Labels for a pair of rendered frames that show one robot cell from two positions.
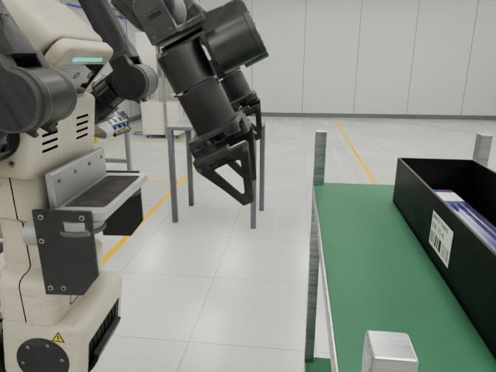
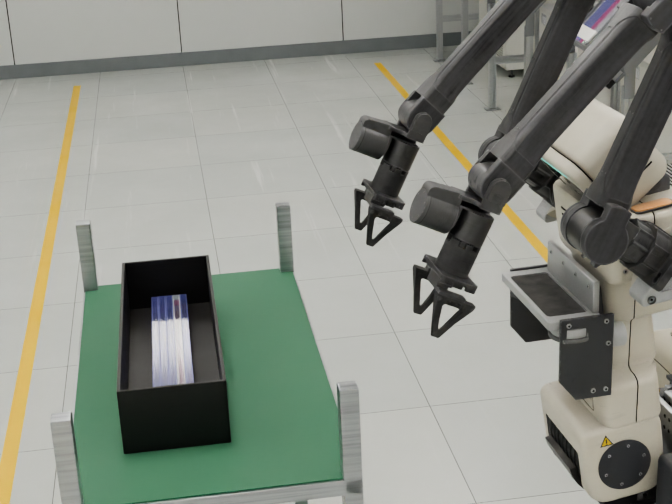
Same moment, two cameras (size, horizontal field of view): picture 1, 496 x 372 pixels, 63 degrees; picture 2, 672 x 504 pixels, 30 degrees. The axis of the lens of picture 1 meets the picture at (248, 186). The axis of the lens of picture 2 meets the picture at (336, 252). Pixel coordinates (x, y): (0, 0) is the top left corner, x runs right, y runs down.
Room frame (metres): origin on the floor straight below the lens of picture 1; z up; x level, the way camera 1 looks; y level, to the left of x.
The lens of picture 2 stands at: (2.71, -0.63, 1.95)
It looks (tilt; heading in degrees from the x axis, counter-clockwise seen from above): 21 degrees down; 165
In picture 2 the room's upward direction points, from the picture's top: 3 degrees counter-clockwise
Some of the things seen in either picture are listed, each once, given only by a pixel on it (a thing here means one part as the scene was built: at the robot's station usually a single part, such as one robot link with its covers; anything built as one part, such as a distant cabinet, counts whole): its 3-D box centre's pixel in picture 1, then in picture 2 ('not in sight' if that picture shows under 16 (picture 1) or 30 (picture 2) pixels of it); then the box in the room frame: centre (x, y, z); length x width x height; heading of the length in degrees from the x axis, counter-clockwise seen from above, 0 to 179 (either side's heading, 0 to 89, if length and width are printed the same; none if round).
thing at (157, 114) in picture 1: (164, 80); not in sight; (7.25, 1.45, 0.95); 1.36 x 0.82 x 1.90; 83
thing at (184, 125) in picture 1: (219, 170); not in sight; (3.25, 0.24, 0.40); 0.70 x 0.45 x 0.80; 79
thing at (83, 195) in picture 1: (91, 212); (564, 315); (0.75, 0.31, 0.99); 0.28 x 0.16 x 0.22; 177
